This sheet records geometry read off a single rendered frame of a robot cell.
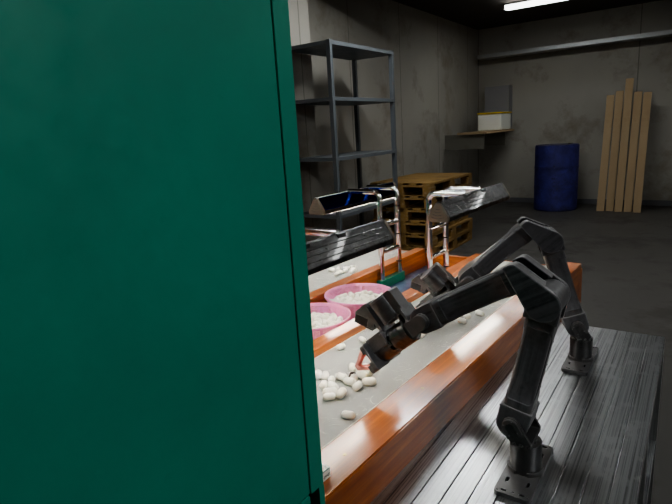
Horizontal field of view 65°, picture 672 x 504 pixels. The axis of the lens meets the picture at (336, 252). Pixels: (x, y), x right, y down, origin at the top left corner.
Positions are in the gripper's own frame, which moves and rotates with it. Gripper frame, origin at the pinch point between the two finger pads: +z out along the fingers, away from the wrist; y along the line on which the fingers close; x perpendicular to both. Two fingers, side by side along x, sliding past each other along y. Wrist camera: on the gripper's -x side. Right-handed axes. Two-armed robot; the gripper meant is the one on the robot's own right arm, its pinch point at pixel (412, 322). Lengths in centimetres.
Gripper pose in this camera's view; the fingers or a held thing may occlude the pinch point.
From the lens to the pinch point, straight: 173.7
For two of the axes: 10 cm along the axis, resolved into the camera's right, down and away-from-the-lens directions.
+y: -6.1, 2.2, -7.7
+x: 5.6, 8.0, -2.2
